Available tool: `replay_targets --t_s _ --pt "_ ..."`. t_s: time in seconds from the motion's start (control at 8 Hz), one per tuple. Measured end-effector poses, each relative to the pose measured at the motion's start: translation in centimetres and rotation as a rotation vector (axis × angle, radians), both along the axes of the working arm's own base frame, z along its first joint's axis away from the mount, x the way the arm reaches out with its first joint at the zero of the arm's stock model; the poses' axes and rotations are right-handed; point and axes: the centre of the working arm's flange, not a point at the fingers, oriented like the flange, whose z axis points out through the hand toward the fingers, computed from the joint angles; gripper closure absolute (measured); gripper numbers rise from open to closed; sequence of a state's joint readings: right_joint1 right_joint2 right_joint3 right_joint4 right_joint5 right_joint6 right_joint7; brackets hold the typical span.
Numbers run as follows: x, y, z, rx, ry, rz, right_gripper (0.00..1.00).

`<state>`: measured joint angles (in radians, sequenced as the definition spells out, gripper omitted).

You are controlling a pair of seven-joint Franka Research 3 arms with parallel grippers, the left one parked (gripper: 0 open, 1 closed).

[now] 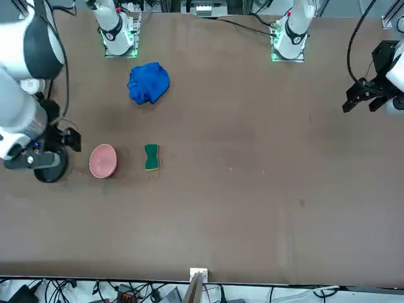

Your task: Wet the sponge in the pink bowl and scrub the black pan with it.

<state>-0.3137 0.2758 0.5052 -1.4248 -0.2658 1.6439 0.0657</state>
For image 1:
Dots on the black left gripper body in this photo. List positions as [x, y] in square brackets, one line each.
[383, 58]

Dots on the white post bracket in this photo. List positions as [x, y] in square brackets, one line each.
[203, 272]

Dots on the grey power strip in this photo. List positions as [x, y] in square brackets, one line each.
[203, 10]

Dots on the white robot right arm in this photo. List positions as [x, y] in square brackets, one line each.
[15, 104]

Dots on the black power brick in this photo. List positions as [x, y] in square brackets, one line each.
[22, 295]

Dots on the aluminium profile bar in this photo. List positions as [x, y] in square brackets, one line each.
[389, 17]

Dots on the pink bowl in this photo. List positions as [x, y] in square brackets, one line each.
[102, 161]

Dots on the green and yellow sponge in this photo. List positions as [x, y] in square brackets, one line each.
[152, 158]

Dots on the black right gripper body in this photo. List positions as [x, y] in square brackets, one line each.
[55, 139]

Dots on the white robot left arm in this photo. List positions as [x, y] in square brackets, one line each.
[293, 31]

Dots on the aluminium camera post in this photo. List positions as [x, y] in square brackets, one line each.
[193, 293]

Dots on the blue cloth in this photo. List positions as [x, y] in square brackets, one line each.
[148, 82]

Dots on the red black circuit board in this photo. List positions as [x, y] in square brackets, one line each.
[124, 296]

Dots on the steel arm base plate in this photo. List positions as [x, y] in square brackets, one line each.
[277, 58]
[109, 55]

